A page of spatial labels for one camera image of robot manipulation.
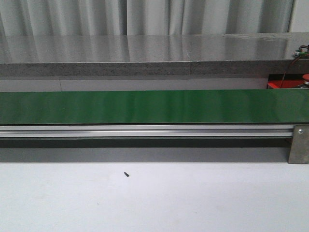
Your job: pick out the green conveyor belt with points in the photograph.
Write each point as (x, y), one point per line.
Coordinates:
(156, 107)

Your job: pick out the aluminium conveyor side rail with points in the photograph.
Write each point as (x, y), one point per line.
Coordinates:
(190, 130)

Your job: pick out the red mushroom push button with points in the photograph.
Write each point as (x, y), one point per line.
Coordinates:
(306, 79)

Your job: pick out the grey curtain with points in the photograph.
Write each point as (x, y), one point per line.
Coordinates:
(143, 17)

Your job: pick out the red bin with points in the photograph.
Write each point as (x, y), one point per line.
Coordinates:
(293, 81)

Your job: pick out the grey stone counter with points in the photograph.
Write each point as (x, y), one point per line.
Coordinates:
(74, 55)

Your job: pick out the small green circuit board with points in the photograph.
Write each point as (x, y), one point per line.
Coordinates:
(302, 52)

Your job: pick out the metal conveyor support bracket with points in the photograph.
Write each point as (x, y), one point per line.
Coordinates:
(299, 153)

